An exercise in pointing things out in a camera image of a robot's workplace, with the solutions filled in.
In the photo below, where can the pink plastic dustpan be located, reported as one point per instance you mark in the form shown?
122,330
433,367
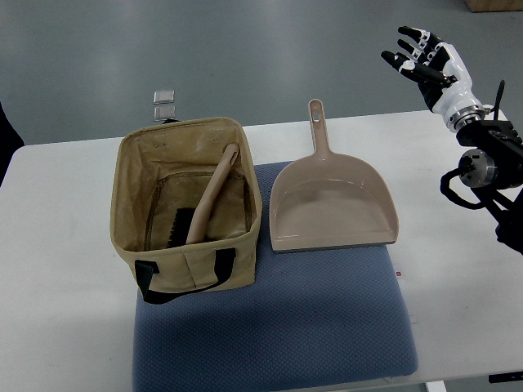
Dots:
329,200

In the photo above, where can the pink hand broom black bristles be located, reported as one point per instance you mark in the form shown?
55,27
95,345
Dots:
204,204

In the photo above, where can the black table control panel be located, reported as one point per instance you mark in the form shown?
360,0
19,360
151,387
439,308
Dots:
505,377

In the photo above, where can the upper metal floor plate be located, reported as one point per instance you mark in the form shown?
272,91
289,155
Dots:
163,96

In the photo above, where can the blue quilted mat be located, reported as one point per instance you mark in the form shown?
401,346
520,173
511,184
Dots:
310,319

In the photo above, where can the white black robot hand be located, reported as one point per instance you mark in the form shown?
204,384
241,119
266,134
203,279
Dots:
441,75

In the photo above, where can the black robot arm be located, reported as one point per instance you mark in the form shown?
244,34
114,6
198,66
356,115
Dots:
493,163

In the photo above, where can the cardboard box corner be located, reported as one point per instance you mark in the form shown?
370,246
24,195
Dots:
494,5

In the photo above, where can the dark object at left edge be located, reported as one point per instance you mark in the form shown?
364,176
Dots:
10,143

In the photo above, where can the yellow fabric bag black handles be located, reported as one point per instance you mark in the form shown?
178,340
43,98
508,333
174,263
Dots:
160,177

